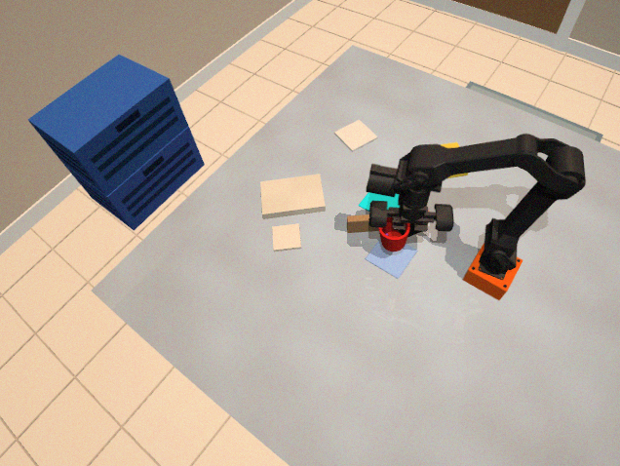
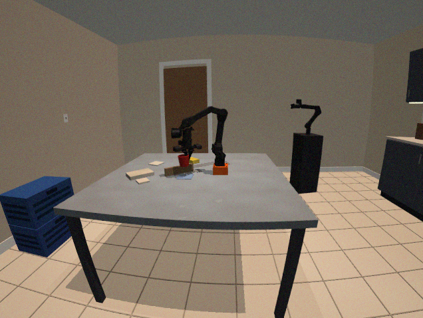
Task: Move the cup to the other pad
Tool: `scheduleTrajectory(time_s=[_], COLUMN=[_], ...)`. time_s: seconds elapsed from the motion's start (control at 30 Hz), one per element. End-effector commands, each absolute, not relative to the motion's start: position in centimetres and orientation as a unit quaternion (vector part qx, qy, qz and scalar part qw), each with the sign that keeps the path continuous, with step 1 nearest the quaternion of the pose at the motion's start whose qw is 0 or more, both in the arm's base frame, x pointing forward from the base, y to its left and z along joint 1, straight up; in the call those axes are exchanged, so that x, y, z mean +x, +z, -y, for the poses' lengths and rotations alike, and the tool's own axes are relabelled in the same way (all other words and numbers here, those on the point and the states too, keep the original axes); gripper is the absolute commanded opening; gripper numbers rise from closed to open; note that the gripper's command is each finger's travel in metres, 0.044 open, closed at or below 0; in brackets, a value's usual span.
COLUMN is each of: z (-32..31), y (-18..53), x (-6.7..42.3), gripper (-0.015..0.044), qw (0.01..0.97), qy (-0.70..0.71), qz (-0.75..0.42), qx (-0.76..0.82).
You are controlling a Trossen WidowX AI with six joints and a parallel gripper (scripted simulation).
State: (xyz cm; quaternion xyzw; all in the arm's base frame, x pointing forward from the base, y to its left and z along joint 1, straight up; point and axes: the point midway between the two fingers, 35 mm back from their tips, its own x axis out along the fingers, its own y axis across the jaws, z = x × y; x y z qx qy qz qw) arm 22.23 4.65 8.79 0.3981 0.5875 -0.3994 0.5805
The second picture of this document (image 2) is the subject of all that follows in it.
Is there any yellow rectangular block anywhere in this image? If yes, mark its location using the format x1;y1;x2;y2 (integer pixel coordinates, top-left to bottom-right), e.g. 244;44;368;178
189;157;200;164

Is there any light brown wooden plank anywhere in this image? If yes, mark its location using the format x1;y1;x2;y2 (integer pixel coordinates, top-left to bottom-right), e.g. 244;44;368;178
164;163;194;177

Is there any beige flat square tile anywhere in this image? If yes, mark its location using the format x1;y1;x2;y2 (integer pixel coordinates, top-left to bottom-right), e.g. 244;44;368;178
148;161;164;166

